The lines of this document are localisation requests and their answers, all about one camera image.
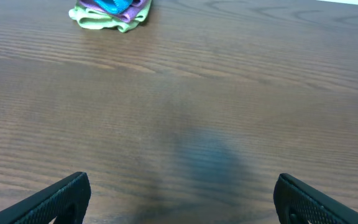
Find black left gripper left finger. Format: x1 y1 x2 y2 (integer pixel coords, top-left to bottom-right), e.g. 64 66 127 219
0 172 91 224

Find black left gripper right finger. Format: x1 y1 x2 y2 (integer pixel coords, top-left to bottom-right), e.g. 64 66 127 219
273 173 358 224

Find folded light green cloth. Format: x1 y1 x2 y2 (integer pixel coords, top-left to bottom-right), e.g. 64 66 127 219
68 1 152 33

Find folded blue cloth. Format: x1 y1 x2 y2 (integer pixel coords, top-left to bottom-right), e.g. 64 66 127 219
94 0 132 14

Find folded purple cloth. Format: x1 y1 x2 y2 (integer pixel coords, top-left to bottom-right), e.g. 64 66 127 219
78 0 151 23

